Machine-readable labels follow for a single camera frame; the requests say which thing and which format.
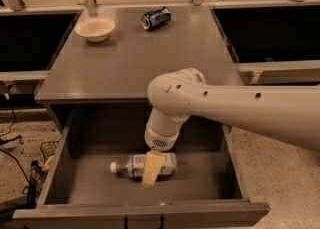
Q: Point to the white bowl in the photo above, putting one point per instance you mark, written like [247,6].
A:
[95,29]

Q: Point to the black wire basket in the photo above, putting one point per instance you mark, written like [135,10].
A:
[48,148]

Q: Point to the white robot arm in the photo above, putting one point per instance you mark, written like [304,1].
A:
[290,114]

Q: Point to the blue soda can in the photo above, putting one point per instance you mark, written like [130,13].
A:
[155,18]

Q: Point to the black drawer handle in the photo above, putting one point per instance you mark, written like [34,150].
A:
[143,223]

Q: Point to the clear bottle with blue label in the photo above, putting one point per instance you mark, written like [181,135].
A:
[132,166]

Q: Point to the black stand on floor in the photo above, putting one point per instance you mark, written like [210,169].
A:
[30,193]

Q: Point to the open grey top drawer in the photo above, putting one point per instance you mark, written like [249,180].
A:
[80,192]

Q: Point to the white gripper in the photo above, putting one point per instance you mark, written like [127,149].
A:
[160,140]

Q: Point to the grey cabinet with counter top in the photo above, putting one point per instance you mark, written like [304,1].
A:
[122,66]

